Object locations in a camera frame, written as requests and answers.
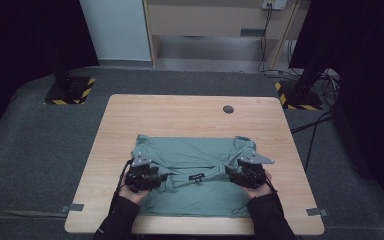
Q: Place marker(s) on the person's left hand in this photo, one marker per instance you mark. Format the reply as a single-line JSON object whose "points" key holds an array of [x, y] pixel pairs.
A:
{"points": [[133, 198]]}

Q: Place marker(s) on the grey tape strip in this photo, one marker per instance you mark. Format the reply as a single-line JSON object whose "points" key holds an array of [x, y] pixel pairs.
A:
{"points": [[73, 208], [316, 211]]}

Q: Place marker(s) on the green t-shirt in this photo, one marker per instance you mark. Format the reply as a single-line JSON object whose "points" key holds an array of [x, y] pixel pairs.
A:
{"points": [[193, 196]]}

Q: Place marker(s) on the light wooden desk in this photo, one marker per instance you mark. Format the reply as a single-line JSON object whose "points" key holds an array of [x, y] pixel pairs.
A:
{"points": [[196, 20]]}

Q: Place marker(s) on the black stand with striped base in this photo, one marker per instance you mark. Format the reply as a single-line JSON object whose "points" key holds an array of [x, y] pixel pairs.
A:
{"points": [[301, 96], [68, 90]]}

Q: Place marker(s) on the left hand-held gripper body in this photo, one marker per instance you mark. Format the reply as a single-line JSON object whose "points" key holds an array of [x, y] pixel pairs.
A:
{"points": [[141, 178]]}

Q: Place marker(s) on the black curtain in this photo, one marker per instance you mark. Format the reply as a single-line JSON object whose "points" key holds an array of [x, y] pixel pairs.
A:
{"points": [[370, 66], [20, 40]]}

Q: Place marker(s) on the person's right hand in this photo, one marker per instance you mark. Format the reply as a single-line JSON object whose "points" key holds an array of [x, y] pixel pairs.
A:
{"points": [[260, 191]]}

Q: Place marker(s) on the white power outlet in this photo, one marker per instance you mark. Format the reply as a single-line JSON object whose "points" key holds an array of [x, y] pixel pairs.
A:
{"points": [[275, 4]]}

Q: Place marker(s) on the round grey table grommet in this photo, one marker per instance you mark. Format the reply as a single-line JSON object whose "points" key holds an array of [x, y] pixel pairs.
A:
{"points": [[228, 109]]}

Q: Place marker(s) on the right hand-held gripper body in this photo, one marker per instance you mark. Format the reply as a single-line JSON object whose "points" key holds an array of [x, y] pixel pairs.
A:
{"points": [[251, 175]]}

